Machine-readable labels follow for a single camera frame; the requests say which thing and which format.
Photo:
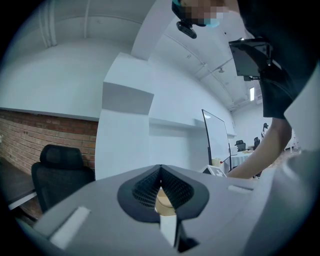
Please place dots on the cream plastic object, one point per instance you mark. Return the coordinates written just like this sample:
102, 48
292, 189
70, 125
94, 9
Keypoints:
217, 162

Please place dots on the white-clothed round table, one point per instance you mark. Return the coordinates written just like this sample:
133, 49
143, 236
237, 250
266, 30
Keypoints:
241, 157

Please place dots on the black-framed whiteboard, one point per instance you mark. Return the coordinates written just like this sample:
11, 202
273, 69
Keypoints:
217, 140

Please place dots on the person's head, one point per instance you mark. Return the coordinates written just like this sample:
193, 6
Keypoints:
197, 11

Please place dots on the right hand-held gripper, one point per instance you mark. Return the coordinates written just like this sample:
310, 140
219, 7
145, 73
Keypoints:
215, 171

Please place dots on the white table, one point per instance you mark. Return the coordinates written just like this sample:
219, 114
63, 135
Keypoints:
167, 230

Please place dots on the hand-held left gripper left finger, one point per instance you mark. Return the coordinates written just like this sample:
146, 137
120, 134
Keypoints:
100, 200

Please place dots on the black office chair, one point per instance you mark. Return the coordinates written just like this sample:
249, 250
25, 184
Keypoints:
60, 175

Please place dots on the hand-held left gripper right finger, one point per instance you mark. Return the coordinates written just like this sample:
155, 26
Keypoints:
220, 197

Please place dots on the person's right forearm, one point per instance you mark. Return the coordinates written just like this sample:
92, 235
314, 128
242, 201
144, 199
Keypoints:
265, 150

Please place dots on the black chest-mounted monitor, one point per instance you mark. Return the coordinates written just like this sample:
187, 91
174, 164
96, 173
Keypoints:
247, 60

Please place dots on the short ceiling light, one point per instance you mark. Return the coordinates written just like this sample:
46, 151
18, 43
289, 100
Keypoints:
252, 94

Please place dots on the white air conditioner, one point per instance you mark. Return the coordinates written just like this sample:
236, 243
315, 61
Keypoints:
259, 99

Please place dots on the black head camera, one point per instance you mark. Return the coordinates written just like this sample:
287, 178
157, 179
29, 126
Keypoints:
187, 29

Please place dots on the dark desk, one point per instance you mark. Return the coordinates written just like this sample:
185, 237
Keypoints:
15, 185

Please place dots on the tan shallow bowl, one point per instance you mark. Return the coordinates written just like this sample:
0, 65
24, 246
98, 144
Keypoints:
163, 203

